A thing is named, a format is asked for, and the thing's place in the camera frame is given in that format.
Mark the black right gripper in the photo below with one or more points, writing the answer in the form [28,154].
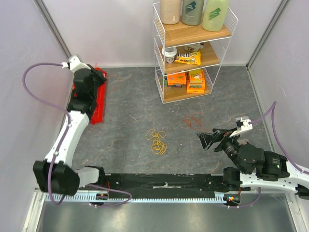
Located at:
[220,139]

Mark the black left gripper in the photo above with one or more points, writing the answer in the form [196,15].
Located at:
[99,74]

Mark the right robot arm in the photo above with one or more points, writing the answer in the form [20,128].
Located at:
[254,167]

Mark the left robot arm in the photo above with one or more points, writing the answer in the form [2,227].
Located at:
[54,174]

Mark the red storage bin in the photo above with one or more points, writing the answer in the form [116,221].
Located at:
[86,97]

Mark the orange snack box right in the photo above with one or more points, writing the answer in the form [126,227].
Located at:
[196,81]

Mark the orange snack box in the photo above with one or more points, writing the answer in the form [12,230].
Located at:
[196,81]
[176,79]

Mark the orange snack box left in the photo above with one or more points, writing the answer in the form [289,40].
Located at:
[176,79]

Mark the yellow candy bag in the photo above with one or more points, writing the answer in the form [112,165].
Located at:
[193,58]

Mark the coffee cup with lid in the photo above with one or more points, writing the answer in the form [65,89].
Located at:
[169,54]

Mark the white brown snack pack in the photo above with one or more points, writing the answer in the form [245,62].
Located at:
[194,47]

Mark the beige bottle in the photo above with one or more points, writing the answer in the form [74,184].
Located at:
[170,11]

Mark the grey green bottle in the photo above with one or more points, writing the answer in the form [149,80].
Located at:
[192,12]

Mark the light green bottle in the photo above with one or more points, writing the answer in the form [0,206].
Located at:
[214,14]

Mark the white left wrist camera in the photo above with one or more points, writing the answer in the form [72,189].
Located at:
[74,64]

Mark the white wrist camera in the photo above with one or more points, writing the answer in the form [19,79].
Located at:
[74,64]
[243,124]

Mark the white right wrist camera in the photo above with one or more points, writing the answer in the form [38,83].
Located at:
[243,124]

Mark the white wire shelf rack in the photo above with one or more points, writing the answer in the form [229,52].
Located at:
[179,35]

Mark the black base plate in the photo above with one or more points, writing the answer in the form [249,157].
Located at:
[165,185]

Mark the slotted cable duct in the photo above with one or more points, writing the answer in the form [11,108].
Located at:
[103,197]

